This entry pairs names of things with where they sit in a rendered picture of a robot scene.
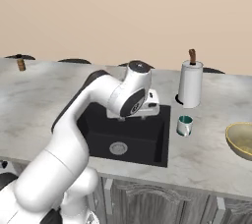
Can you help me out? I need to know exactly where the dark stool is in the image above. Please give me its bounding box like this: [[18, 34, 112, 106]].
[[4, 53, 36, 61], [117, 60, 156, 71], [57, 58, 93, 65], [202, 66, 226, 75]]

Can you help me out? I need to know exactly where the silver sink drain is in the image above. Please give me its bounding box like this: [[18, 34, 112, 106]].
[[108, 140, 129, 156]]

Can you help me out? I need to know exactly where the brown and black towel holder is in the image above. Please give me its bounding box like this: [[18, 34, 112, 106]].
[[174, 48, 198, 107]]

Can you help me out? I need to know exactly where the grey wooden cabinet door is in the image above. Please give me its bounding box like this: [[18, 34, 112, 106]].
[[225, 197, 252, 224], [110, 179, 213, 224], [88, 174, 108, 224]]

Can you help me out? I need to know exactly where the white paper towel roll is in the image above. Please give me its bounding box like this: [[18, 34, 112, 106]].
[[177, 59, 205, 109]]

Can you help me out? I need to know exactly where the yellow bowl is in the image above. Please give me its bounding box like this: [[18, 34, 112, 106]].
[[224, 122, 252, 162]]

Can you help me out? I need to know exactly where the white mug with teal inside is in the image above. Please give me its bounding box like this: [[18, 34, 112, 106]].
[[176, 114, 194, 139]]

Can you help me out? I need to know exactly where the small brown cylinder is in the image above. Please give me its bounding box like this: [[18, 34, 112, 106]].
[[16, 57, 27, 72]]

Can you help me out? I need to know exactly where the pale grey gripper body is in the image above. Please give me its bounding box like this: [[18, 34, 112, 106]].
[[105, 103, 161, 121]]

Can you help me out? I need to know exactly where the pale grey cabinet handle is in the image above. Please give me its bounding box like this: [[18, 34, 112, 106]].
[[214, 196, 226, 224], [103, 178, 114, 216]]

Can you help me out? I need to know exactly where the black sink basin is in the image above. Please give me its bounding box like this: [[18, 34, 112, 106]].
[[76, 101, 172, 169]]

